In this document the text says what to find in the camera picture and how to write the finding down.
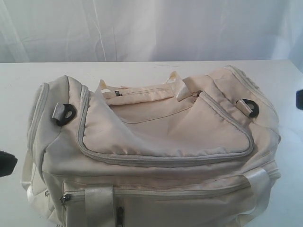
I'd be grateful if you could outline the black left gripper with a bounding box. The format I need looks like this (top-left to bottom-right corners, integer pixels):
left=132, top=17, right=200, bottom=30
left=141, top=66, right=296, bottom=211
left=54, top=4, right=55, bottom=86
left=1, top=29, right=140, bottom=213
left=0, top=151, right=18, bottom=177

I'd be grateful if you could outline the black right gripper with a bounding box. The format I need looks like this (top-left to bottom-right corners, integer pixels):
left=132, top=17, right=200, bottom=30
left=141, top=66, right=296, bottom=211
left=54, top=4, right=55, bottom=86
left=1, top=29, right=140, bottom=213
left=296, top=89, right=303, bottom=110

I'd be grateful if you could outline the cream fabric duffel bag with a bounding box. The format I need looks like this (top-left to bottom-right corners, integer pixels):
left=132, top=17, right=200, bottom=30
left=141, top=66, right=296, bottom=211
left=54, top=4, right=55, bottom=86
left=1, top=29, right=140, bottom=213
left=21, top=66, right=281, bottom=227

